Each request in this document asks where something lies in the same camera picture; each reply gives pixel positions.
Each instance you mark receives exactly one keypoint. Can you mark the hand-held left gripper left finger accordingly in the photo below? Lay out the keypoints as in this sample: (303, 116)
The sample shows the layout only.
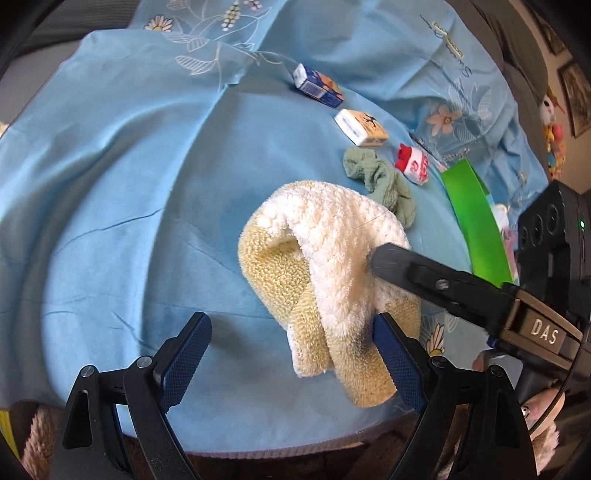
(184, 360)

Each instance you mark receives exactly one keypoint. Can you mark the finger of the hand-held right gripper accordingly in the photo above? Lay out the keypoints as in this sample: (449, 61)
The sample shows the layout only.
(415, 270)

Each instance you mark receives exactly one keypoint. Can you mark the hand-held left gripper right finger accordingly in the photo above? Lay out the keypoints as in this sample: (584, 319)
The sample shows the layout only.
(399, 364)

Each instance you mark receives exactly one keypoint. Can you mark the green cardboard box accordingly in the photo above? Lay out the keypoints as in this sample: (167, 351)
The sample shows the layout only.
(475, 221)

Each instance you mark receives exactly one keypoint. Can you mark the beige white terry towel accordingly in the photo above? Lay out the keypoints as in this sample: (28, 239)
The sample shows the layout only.
(332, 221)

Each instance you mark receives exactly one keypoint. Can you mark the red white packet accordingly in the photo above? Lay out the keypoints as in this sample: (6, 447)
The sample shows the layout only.
(413, 164)

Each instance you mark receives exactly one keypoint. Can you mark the person's right hand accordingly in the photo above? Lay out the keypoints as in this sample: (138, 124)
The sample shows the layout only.
(545, 406)

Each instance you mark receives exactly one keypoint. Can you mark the green cloth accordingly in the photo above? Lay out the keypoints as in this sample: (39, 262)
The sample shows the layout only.
(383, 180)

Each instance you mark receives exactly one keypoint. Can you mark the white tan small box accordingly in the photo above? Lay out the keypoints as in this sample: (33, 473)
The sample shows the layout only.
(362, 127)

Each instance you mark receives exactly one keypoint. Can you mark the beige fleece clothing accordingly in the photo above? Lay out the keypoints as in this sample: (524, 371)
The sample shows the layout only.
(41, 443)

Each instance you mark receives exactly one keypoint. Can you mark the blue floral bedsheet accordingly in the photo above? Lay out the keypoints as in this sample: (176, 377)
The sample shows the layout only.
(138, 184)

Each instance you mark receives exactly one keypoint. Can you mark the colourful plush toy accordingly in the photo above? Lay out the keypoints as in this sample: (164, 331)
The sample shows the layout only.
(551, 134)

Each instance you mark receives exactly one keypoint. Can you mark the blue white small box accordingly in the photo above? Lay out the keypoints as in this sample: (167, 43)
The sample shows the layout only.
(318, 85)

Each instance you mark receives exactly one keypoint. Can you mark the dark picture frame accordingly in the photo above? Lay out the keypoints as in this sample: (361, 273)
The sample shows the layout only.
(549, 32)
(577, 97)

